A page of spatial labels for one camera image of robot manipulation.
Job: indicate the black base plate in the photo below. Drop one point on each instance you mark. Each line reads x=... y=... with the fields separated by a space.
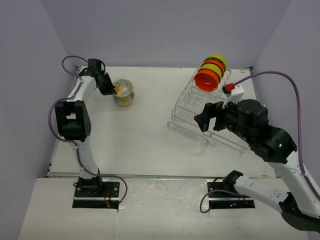
x=95 y=193
x=224 y=200

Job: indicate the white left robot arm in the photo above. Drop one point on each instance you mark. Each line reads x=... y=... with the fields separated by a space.
x=74 y=125

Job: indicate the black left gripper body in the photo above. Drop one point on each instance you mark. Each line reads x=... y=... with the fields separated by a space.
x=105 y=83

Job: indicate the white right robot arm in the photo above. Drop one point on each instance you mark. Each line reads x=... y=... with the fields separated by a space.
x=248 y=120

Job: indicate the orange plastic bowl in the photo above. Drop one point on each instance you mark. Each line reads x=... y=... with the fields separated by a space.
x=214 y=62
x=207 y=80

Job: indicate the white wire dish rack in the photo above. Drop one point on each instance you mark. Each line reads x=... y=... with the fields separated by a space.
x=196 y=110

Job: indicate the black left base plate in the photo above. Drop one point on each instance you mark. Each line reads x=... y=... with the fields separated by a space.
x=95 y=193

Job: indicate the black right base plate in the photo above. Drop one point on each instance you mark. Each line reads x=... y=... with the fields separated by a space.
x=224 y=200

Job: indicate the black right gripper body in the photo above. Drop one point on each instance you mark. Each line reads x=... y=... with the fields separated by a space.
x=226 y=117

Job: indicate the white patterned bowl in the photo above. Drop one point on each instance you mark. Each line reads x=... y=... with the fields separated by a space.
x=124 y=92

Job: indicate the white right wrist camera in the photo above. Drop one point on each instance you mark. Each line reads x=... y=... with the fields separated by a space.
x=234 y=96

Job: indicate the yellow-green plastic bowl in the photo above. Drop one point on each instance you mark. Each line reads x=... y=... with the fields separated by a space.
x=212 y=67
x=220 y=58

